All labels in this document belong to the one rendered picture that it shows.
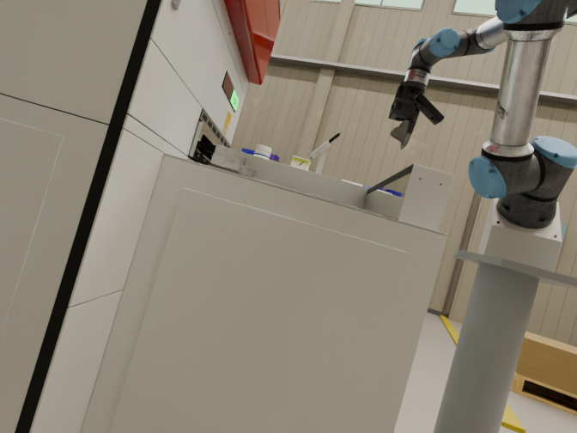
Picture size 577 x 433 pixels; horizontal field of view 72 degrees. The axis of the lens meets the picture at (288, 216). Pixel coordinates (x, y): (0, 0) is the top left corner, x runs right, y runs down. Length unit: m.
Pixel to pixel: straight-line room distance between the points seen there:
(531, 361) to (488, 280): 2.59
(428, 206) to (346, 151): 7.26
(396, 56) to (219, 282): 8.17
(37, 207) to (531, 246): 1.18
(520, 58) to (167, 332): 0.96
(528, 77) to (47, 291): 1.04
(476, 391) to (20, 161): 1.19
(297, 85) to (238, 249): 8.17
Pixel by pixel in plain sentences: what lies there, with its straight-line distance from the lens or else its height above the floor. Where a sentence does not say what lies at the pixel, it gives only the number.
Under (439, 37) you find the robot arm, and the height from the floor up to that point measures 1.40.
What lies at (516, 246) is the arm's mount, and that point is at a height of 0.87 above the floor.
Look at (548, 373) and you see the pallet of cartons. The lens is 3.86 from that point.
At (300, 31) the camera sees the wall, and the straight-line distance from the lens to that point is 9.51.
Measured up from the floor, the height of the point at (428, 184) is 0.92.
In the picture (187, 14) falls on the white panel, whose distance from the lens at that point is 0.87.
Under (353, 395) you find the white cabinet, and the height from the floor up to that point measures 0.44.
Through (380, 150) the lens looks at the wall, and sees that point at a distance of 8.10.
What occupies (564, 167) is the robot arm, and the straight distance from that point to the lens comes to 1.21.
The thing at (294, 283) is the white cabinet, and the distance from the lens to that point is 0.84.
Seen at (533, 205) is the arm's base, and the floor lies 0.99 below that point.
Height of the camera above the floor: 0.74
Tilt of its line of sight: 2 degrees up
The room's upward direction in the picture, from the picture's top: 16 degrees clockwise
